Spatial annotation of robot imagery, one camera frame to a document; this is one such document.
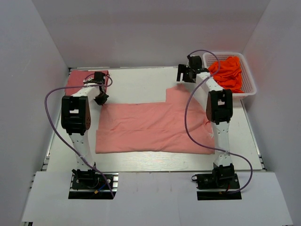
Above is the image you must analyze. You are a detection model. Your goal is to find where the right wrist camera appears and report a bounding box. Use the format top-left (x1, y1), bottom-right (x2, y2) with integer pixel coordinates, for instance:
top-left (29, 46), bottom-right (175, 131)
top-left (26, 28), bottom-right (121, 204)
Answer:
top-left (187, 55), bottom-right (209, 73)

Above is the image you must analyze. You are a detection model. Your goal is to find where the white perforated plastic basket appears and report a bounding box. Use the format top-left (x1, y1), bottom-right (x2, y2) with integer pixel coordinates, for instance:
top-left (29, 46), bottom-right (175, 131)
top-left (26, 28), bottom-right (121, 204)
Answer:
top-left (203, 52), bottom-right (257, 100)

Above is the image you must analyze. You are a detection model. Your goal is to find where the salmon pink t shirt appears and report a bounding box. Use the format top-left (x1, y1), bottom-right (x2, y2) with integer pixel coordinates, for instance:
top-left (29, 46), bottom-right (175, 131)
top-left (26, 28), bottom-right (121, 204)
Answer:
top-left (95, 83), bottom-right (214, 154)

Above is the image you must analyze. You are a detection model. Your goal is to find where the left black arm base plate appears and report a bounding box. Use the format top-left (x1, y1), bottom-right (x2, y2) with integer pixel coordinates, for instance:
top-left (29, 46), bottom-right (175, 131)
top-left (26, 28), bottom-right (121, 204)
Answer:
top-left (68, 170), bottom-right (119, 200)

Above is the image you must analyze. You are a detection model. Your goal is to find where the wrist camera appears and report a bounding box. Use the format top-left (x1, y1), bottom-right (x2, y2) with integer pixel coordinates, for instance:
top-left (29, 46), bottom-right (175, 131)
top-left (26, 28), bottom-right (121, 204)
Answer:
top-left (187, 55), bottom-right (209, 73)
top-left (83, 72), bottom-right (106, 85)

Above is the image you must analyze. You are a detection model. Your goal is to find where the crumpled orange t shirt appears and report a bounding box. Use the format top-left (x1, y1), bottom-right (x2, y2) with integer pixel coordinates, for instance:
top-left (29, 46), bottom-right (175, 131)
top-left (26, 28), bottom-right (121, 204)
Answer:
top-left (208, 56), bottom-right (244, 93)

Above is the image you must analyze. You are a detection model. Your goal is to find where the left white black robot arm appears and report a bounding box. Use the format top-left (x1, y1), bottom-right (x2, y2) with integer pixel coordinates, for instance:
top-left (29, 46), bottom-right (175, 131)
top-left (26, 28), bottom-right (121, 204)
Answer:
top-left (61, 83), bottom-right (108, 188)

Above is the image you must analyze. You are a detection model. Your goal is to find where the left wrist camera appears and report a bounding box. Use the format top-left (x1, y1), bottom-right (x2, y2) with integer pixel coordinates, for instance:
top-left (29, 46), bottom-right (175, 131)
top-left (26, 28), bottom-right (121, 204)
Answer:
top-left (83, 72), bottom-right (106, 85)

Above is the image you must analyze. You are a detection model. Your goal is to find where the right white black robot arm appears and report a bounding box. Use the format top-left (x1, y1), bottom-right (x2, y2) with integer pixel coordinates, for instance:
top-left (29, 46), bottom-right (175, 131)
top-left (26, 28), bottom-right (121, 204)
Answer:
top-left (176, 64), bottom-right (235, 188)

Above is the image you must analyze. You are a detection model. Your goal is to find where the folded dusty red t shirt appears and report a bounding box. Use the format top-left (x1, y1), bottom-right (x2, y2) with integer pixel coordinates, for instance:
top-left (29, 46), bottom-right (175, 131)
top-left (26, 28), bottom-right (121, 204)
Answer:
top-left (65, 70), bottom-right (95, 96)

